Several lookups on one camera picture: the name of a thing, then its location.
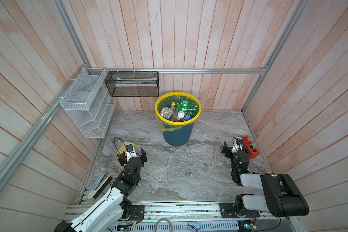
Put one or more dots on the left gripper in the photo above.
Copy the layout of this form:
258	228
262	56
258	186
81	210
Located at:
123	159

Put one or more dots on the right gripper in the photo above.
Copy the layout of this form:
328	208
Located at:
227	149

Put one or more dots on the clear bottle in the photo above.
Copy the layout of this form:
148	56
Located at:
167	112

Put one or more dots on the green crushed bottle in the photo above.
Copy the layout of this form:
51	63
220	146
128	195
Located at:
187	106

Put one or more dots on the white label square bottle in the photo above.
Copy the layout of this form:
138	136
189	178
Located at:
181	116

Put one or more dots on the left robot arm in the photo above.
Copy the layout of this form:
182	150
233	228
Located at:
114	205

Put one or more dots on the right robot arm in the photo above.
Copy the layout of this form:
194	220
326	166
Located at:
281	197

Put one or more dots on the teal bin with yellow rim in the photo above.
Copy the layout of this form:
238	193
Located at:
176	113

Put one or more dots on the yellow bin liner bag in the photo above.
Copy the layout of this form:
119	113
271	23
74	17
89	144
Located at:
169	100

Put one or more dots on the yellow calculator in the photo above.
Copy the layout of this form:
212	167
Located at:
122	149

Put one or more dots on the red tape dispenser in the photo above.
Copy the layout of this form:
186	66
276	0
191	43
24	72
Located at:
250	148

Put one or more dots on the pale green flat tool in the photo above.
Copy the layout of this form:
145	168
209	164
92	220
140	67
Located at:
99	185

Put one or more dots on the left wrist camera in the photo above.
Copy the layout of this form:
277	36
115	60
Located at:
130	152

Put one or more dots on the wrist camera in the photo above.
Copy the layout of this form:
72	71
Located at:
130	152
238	144

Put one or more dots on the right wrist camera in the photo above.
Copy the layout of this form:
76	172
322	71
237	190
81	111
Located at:
238	144

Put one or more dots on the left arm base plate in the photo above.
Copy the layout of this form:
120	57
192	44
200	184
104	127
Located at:
134	213

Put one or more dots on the aluminium front rail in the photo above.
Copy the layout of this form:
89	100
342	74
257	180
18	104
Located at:
175	211

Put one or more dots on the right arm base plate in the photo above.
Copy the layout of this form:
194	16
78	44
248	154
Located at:
229	210

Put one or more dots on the white wire mesh shelf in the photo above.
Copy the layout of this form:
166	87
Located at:
89	103

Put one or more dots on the black wire mesh basket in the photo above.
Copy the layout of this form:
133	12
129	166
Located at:
133	83

